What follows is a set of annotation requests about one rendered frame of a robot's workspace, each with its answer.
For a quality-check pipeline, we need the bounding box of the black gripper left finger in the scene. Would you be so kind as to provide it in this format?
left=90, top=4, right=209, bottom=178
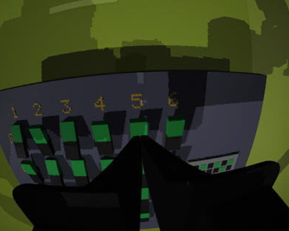
left=13, top=136, right=143, bottom=231

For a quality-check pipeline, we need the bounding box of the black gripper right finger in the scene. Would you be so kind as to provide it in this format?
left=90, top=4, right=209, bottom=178
left=140, top=135, right=280, bottom=231

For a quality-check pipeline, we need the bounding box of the dark grey switch panel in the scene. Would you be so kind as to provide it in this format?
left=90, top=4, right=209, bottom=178
left=0, top=70, right=266, bottom=186

